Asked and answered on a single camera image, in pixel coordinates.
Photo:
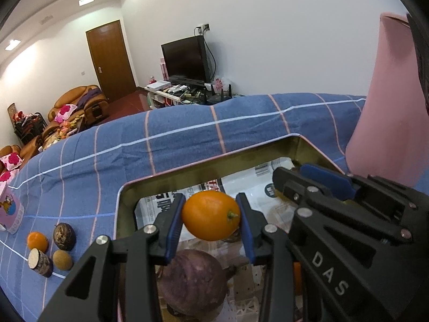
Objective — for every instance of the tall pink box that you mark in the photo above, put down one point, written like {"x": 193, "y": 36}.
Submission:
{"x": 164, "y": 68}

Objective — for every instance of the brown longan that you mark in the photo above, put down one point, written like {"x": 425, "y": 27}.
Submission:
{"x": 62, "y": 260}

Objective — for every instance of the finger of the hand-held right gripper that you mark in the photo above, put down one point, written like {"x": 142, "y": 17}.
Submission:
{"x": 328, "y": 179}
{"x": 288, "y": 182}

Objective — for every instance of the coffee table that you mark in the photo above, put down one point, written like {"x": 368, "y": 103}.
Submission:
{"x": 80, "y": 126}

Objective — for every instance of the patterned upright board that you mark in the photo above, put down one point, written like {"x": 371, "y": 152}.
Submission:
{"x": 11, "y": 110}

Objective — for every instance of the square ceiling light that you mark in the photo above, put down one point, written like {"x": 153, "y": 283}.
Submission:
{"x": 12, "y": 44}

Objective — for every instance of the brown wooden door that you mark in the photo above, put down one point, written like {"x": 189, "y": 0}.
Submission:
{"x": 110, "y": 63}

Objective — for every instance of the pink cartoon mug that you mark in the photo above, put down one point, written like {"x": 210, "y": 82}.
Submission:
{"x": 10, "y": 214}

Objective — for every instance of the pile of small electronics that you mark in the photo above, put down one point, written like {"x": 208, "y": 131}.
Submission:
{"x": 184, "y": 92}

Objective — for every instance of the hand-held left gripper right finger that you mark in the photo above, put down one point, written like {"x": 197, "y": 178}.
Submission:
{"x": 249, "y": 238}

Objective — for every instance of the black television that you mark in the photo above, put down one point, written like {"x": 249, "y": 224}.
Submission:
{"x": 184, "y": 57}

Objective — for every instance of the printed paper liner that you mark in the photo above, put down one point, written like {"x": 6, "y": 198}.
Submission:
{"x": 241, "y": 181}

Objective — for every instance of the mandarin orange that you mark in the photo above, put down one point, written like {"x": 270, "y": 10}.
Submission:
{"x": 37, "y": 241}

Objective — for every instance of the blue plaid cloth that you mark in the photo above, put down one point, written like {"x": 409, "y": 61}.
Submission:
{"x": 167, "y": 147}

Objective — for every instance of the black rack with bags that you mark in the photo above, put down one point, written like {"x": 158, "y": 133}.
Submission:
{"x": 30, "y": 127}

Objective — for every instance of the white flat box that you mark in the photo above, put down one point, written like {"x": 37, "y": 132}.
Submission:
{"x": 159, "y": 85}

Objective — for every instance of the assorted food pile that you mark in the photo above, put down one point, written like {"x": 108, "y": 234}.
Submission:
{"x": 63, "y": 129}

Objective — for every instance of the pink tin box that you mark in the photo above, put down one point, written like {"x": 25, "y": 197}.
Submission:
{"x": 201, "y": 167}

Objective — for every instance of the low television stand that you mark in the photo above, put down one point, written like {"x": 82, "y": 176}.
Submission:
{"x": 157, "y": 99}

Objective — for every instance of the pink floral cushion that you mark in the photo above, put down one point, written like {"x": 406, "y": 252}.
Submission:
{"x": 5, "y": 176}
{"x": 11, "y": 159}
{"x": 65, "y": 112}

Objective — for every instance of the smooth orange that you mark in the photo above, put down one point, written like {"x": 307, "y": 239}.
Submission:
{"x": 207, "y": 214}
{"x": 297, "y": 276}

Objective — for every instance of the brown leather sofa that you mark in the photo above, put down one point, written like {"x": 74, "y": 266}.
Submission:
{"x": 33, "y": 144}

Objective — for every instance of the wall socket with plugs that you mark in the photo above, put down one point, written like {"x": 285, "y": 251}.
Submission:
{"x": 202, "y": 29}

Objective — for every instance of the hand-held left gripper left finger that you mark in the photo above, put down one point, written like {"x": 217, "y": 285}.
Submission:
{"x": 173, "y": 231}

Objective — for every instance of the white floral plastic bag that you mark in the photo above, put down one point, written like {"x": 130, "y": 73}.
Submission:
{"x": 218, "y": 83}

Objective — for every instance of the pink kettle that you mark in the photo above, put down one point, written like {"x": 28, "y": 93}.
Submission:
{"x": 385, "y": 107}

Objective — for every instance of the cut purple yam piece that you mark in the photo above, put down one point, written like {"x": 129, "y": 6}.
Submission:
{"x": 42, "y": 265}

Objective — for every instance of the ceiling air vent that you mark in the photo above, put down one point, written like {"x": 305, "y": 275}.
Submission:
{"x": 46, "y": 19}

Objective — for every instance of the dark water chestnut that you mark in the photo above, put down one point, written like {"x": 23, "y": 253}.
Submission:
{"x": 64, "y": 237}

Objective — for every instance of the purple blanket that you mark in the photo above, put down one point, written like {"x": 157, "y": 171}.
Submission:
{"x": 90, "y": 95}

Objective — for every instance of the brown leather armchair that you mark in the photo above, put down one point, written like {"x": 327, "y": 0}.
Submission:
{"x": 77, "y": 93}

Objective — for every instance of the rectangular ceiling fixture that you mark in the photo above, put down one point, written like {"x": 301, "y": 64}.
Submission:
{"x": 87, "y": 0}

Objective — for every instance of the black router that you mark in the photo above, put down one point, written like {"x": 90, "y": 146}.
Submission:
{"x": 218, "y": 99}

